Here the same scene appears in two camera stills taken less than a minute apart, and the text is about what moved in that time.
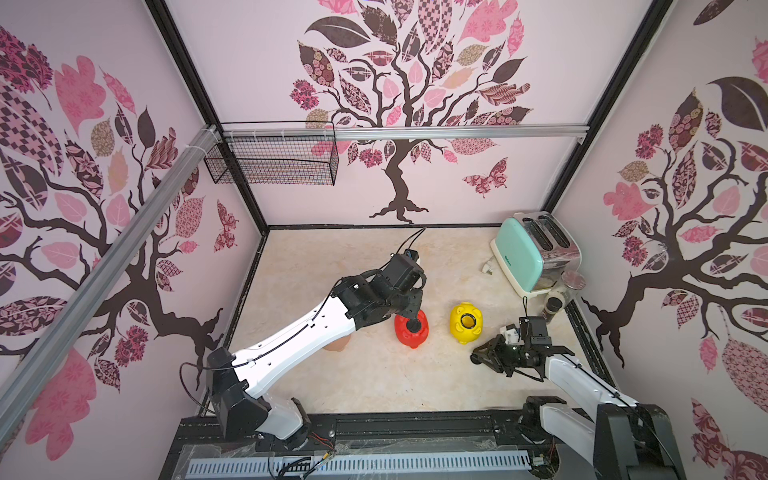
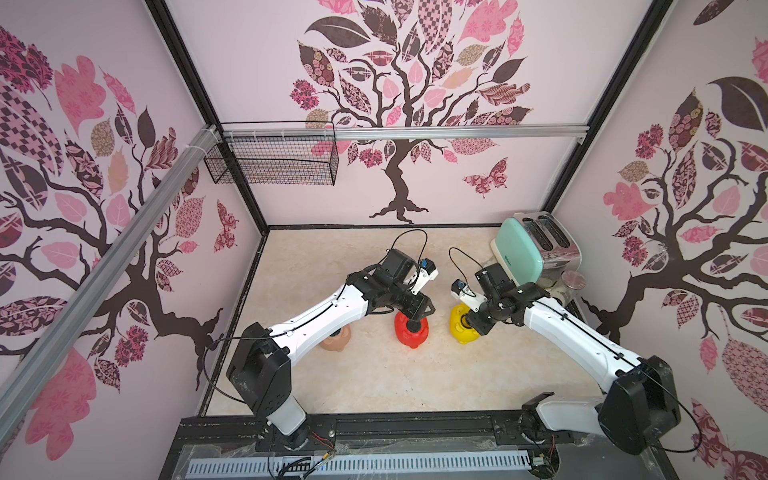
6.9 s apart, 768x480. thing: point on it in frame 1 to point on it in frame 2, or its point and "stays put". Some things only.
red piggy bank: (408, 338) stays put
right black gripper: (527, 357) to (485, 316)
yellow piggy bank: (466, 322) stays put
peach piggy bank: (339, 344) stays put
